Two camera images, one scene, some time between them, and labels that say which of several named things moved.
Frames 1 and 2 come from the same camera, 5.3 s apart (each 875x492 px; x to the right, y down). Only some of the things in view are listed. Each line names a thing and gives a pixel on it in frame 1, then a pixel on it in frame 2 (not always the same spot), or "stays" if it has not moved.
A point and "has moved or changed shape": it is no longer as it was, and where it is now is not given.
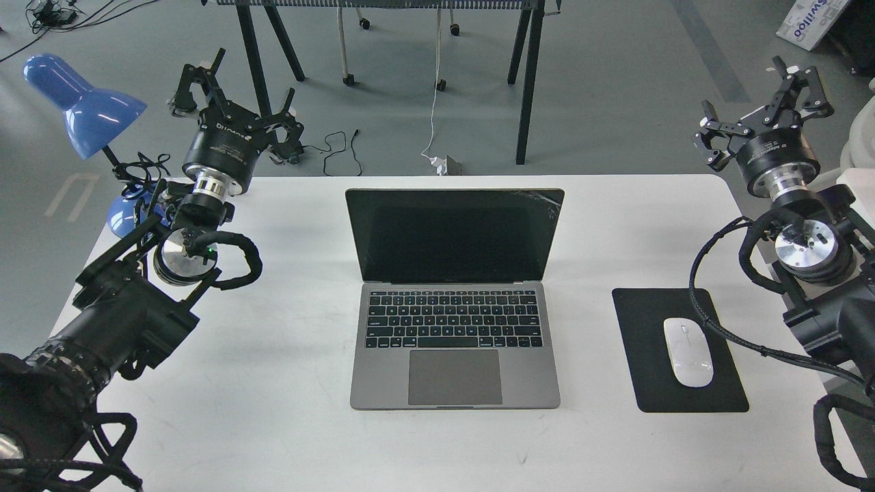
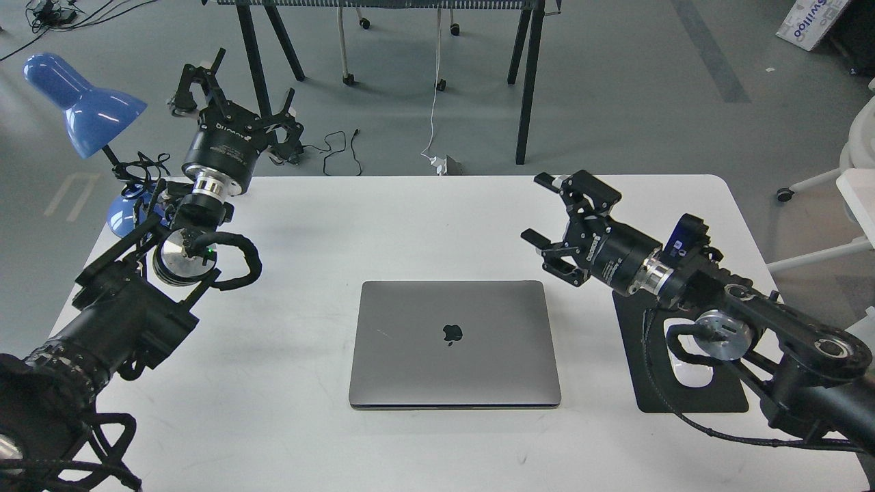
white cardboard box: (808, 20) stays
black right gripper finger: (783, 100) -> (573, 186)
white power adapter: (441, 164) stays
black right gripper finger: (712, 139) -> (552, 254)
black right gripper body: (777, 162) -> (611, 251)
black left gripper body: (224, 149) stays
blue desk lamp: (90, 114) stays
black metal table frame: (535, 7) stays
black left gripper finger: (287, 149) stays
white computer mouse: (689, 351) stays
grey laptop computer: (456, 298) has moved or changed shape
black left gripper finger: (185, 104) stays
